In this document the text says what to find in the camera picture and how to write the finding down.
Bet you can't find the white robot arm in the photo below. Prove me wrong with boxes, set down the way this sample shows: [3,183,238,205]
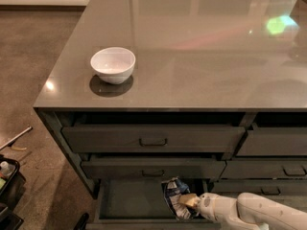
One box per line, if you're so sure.
[178,193,307,230]

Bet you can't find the open grey bottom drawer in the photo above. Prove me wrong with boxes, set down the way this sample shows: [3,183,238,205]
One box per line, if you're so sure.
[85,179,221,230]

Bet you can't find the black tray with bottle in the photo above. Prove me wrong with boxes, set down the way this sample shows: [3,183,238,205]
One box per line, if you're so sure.
[0,157,26,209]

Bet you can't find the grey bottom right drawer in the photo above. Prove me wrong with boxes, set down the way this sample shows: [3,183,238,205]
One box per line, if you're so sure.
[207,180,307,196]

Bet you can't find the white ceramic bowl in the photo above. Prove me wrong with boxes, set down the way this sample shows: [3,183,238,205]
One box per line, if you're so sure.
[90,47,136,84]

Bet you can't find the blue chip bag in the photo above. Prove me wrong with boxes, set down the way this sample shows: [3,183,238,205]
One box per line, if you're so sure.
[161,177,199,219]

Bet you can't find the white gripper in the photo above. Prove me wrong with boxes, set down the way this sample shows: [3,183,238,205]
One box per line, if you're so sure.
[178,193,244,230]

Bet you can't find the black object at bottom edge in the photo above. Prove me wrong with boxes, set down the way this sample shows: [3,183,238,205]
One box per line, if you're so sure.
[73,213,89,230]

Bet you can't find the grey top right drawer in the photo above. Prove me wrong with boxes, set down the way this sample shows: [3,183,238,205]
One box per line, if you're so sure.
[237,112,307,156]

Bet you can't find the metal rod on floor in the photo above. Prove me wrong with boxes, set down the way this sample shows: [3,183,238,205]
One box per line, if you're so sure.
[0,126,33,150]

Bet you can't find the grey top left drawer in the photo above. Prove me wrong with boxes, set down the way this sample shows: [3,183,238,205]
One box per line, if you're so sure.
[61,123,245,153]

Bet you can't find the grey middle right drawer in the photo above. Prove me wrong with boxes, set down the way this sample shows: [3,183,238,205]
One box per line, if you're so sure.
[221,160,307,179]

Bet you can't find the grey middle left drawer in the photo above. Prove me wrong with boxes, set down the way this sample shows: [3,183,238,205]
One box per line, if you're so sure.
[81,154,225,179]

